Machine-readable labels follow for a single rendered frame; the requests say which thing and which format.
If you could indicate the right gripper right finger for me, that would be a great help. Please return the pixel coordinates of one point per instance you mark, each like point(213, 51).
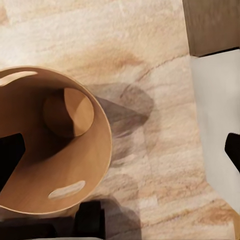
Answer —
point(232, 149)

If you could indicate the cabinet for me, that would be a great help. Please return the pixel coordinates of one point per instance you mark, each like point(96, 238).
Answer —
point(212, 26)

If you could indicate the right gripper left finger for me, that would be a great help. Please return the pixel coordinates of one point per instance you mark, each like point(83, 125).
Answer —
point(12, 148)

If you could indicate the trash can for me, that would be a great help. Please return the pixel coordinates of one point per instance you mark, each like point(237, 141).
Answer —
point(67, 136)

